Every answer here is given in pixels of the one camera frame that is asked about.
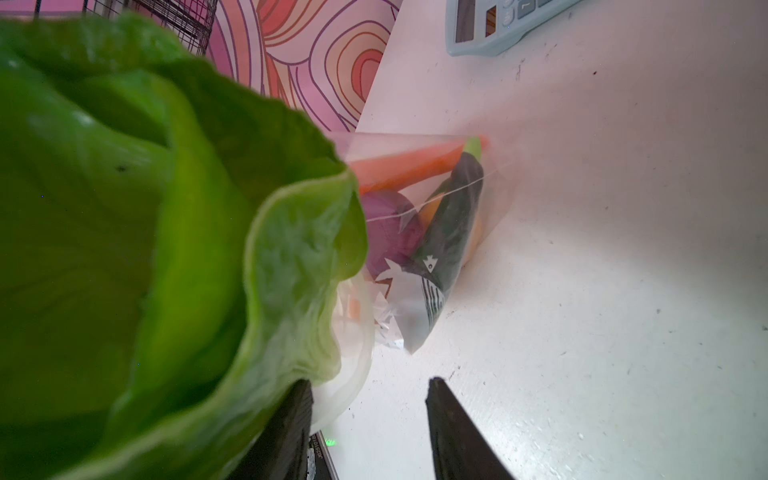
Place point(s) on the purple toy onion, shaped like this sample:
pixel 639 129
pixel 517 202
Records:
pixel 394 230

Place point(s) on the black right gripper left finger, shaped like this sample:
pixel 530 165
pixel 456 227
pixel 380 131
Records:
pixel 280 452

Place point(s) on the black wire basket left wall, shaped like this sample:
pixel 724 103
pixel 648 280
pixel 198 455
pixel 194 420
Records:
pixel 191 20

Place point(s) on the clear zip top bag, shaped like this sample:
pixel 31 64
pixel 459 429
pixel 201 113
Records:
pixel 429 201

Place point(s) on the dark green toy cucumber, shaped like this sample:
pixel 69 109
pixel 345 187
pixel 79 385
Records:
pixel 433 270

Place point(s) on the toy napa cabbage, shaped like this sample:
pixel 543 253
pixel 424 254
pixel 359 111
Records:
pixel 171 248

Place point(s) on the orange toy carrot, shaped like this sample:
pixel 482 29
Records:
pixel 398 171

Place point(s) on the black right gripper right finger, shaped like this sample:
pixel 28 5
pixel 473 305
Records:
pixel 459 451

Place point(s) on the light blue calculator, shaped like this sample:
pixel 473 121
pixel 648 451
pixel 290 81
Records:
pixel 490 27

